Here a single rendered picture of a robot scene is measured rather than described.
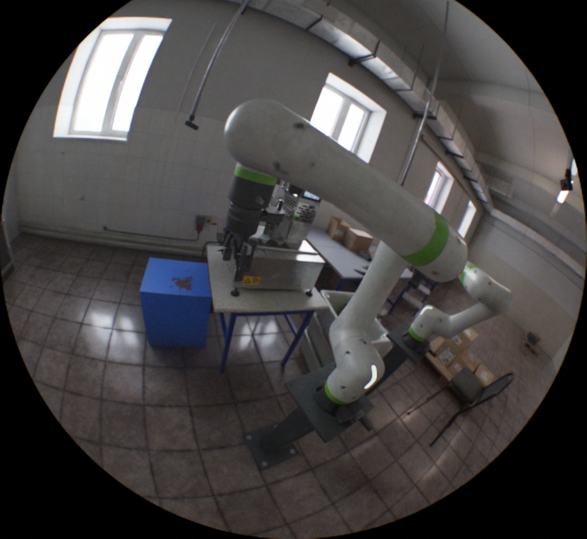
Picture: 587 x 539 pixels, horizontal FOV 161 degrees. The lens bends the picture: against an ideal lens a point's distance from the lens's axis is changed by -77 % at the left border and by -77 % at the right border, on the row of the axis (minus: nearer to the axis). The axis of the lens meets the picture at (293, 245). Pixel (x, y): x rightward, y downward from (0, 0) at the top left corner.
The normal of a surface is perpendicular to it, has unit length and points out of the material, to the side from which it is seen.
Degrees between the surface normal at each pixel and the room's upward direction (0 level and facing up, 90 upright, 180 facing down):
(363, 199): 99
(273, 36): 90
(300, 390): 0
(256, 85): 90
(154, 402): 0
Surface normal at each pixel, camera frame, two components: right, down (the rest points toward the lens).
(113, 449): 0.32, -0.87
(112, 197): 0.39, 0.48
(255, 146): -0.01, 0.72
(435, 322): -0.33, 0.22
